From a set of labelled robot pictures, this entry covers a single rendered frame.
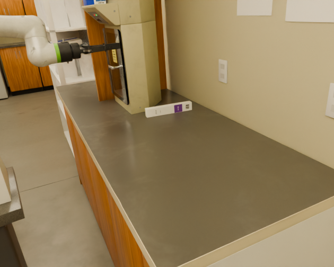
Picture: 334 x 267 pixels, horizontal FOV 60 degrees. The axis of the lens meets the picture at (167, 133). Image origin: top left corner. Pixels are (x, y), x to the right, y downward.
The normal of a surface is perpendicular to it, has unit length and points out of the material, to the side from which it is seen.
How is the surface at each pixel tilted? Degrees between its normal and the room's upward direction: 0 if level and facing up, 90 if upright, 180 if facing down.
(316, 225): 90
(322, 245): 90
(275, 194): 0
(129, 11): 90
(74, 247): 0
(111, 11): 90
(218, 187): 0
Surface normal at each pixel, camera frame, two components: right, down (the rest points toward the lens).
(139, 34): 0.43, 0.34
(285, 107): -0.90, 0.23
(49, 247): -0.07, -0.91
